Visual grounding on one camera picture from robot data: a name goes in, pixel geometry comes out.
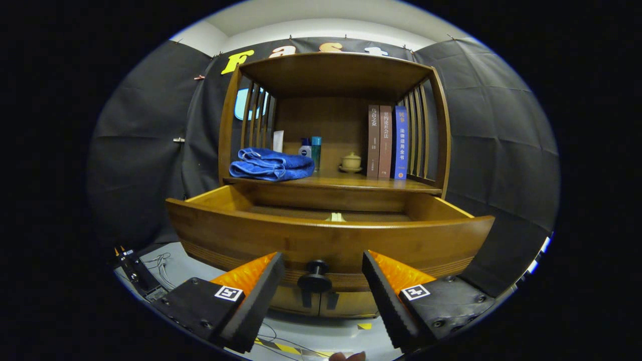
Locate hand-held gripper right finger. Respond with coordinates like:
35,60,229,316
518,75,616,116
361,250,497,351

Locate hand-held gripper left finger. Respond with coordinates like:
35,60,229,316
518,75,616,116
150,252,286,354

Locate wooden drawer with black knob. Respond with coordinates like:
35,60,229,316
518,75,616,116
166,183,496,294

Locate wooden cabinet door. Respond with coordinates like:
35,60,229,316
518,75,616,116
319,291,379,319
268,286,322,317

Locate wooden countertop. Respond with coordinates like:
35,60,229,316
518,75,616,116
223,170,443,195

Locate wooden cabinet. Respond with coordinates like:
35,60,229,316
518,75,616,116
166,52,496,319

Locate black electronic device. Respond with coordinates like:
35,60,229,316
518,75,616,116
114,246,169,301

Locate blue folded towel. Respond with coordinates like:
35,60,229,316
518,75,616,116
229,147,315,182

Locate beige lidded tea cup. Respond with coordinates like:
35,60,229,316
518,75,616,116
339,152,363,174

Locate blue book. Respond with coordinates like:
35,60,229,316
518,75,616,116
391,105,409,181

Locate reddish brown book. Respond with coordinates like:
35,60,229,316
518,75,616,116
378,105,393,179

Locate dark brown book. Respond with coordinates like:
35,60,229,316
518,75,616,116
367,104,380,178

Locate black backdrop cloth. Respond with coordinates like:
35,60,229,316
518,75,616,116
86,36,561,299

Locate thin floor cable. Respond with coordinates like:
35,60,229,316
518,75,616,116
258,321,322,357

